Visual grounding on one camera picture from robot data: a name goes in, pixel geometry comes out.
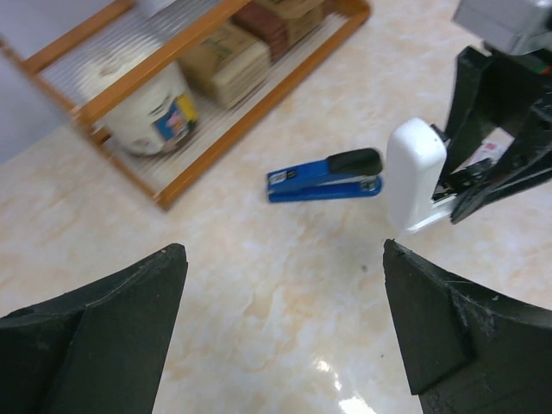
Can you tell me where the blue black stapler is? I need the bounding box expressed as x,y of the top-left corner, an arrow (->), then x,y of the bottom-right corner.
267,147 -> 383,203

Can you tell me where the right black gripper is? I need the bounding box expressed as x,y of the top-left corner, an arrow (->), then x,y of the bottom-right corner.
439,47 -> 551,223

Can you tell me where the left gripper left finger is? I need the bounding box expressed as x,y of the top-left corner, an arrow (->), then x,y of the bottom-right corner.
1,243 -> 188,413

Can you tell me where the tan cardboard box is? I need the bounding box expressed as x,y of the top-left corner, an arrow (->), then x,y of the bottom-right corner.
179,22 -> 271,109

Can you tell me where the wooden three-tier shelf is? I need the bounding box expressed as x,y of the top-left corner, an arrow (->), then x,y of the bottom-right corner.
1,1 -> 371,208

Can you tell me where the small white paper roll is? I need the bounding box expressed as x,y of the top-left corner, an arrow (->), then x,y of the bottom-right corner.
102,63 -> 199,156

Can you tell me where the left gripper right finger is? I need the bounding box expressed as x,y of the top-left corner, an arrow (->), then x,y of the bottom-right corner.
383,239 -> 551,413

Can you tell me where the small staple box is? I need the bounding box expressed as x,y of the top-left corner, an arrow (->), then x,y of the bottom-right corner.
465,139 -> 507,166

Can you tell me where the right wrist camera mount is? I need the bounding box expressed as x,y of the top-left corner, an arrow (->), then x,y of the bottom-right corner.
453,0 -> 551,55

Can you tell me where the brown brick-pattern box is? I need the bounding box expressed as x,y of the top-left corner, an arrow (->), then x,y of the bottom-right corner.
230,1 -> 335,62

